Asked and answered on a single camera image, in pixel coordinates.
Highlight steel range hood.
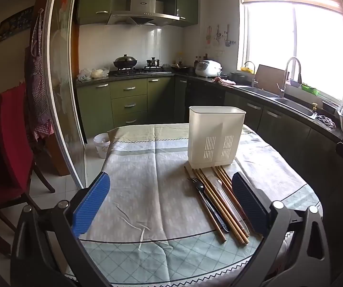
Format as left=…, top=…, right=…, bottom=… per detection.
left=106, top=0, right=181, bottom=27

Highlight pale checked tablecloth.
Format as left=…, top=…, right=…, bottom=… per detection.
left=65, top=123, right=323, bottom=286

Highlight window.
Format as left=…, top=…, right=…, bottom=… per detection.
left=238, top=0, right=343, bottom=103

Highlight steel sink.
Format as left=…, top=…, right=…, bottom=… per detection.
left=240, top=85, right=318, bottom=121

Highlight dark lower cabinets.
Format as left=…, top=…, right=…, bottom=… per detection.
left=186, top=78, right=343, bottom=171

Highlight green plastic container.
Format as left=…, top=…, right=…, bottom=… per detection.
left=301, top=83, right=320, bottom=96

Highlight green lower cabinets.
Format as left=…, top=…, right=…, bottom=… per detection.
left=76, top=76, right=188, bottom=132

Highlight thin gooseneck faucet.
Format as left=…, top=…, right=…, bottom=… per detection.
left=244, top=61, right=257, bottom=89

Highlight white rice cooker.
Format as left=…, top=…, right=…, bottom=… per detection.
left=195, top=60, right=222, bottom=78

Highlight sauce bottles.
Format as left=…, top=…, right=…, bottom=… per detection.
left=194, top=53, right=210, bottom=68

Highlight clear plastic spoon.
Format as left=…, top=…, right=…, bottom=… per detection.
left=207, top=174, right=250, bottom=231

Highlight white plastic bags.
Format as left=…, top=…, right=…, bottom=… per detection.
left=79, top=68, right=111, bottom=82

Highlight hanging kitchen tools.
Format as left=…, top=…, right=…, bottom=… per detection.
left=205, top=24, right=235, bottom=49

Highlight wooden chopstick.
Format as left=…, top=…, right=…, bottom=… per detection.
left=184, top=166, right=227, bottom=243
left=217, top=166, right=237, bottom=191
left=212, top=166, right=252, bottom=234
left=222, top=166, right=235, bottom=183
left=198, top=169, right=250, bottom=243
left=192, top=169, right=245, bottom=245

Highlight black tray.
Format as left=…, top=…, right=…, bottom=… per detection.
left=228, top=72, right=247, bottom=85

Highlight black plastic fork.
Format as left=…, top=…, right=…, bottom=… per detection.
left=187, top=177, right=230, bottom=233

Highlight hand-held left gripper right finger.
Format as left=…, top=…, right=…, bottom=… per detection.
left=232, top=171, right=332, bottom=287

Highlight wooden cutting board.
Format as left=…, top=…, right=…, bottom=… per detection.
left=254, top=64, right=288, bottom=89

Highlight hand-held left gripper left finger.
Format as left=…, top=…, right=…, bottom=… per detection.
left=10, top=171, right=112, bottom=287

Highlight sliding glass door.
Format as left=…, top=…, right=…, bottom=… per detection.
left=44, top=0, right=87, bottom=187

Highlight white trash bin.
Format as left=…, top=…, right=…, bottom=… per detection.
left=93, top=133, right=111, bottom=159

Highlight wall poster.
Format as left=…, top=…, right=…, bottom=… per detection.
left=0, top=5, right=35, bottom=43

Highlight white plastic utensil holder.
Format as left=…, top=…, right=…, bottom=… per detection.
left=187, top=105, right=247, bottom=168

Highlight black lidded wok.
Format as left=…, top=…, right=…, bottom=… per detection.
left=113, top=54, right=138, bottom=69

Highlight chrome kitchen faucet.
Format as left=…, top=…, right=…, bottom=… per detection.
left=278, top=57, right=303, bottom=99

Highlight pink cloth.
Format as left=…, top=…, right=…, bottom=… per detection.
left=213, top=77, right=237, bottom=86

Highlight red covered chair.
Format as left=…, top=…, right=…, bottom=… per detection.
left=0, top=82, right=55, bottom=234

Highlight dark cloth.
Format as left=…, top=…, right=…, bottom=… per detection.
left=316, top=115, right=337, bottom=129

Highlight gas stove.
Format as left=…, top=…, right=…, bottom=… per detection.
left=113, top=66, right=172, bottom=77

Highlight checkered apron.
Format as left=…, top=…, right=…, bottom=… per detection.
left=25, top=8, right=55, bottom=140

